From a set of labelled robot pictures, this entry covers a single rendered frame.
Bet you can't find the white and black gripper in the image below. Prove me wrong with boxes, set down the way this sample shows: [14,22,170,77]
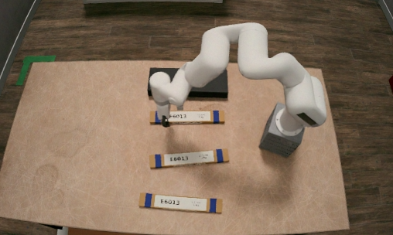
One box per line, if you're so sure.
[157,104,171,128]

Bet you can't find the tan flat pack with white e6013 label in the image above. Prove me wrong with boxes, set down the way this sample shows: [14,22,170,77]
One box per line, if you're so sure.
[138,192,223,213]

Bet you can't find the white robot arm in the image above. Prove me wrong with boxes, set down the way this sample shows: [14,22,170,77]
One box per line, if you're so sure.
[150,22,326,136]

